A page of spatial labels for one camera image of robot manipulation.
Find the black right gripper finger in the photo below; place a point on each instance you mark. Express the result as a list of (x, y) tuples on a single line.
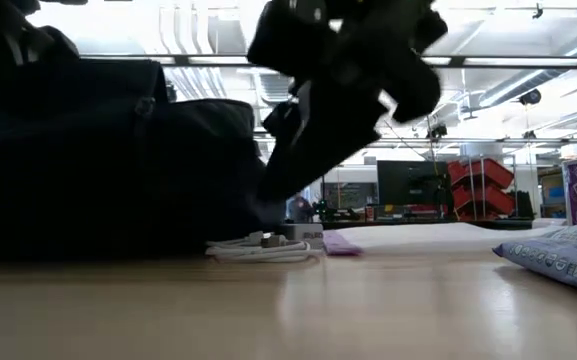
[(283, 125), (338, 130)]

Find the white charger adapter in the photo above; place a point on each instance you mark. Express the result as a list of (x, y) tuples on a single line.
[(308, 235)]

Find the navy blue backpack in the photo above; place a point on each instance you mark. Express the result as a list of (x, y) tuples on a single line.
[(93, 190)]

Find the blue printed packet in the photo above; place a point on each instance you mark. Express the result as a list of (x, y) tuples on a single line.
[(558, 260)]

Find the person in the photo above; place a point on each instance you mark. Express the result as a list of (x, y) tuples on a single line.
[(299, 210)]

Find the black monitor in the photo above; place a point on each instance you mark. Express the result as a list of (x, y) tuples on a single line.
[(408, 182)]

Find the black ceiling spotlight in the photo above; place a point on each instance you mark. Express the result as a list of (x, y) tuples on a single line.
[(438, 132), (172, 93), (530, 96)]

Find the red storage bins stack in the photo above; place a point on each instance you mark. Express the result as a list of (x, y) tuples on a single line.
[(483, 200)]

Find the shelf with blue bins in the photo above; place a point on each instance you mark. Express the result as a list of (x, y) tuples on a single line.
[(552, 190)]

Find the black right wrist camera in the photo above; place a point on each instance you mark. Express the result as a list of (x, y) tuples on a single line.
[(415, 90)]

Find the black aluminium table frame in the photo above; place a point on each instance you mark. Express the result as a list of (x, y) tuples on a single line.
[(468, 223)]

